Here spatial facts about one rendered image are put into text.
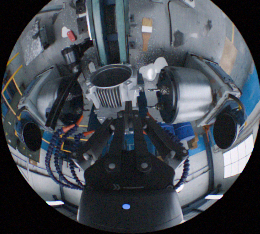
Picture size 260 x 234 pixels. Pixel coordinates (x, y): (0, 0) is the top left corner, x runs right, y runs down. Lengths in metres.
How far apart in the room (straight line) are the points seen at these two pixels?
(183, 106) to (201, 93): 0.09
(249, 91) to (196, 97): 5.19
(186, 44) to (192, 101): 0.39
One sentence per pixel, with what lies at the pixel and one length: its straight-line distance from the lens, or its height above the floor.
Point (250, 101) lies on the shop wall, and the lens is 5.44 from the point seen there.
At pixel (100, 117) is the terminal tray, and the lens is 0.32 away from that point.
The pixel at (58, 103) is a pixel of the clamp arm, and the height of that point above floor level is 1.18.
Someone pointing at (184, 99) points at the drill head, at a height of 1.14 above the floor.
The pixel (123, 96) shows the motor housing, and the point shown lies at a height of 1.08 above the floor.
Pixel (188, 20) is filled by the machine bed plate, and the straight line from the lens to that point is 0.62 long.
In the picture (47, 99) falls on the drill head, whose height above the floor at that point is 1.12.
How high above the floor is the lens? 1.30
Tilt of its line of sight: 40 degrees down
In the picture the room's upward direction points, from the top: 177 degrees clockwise
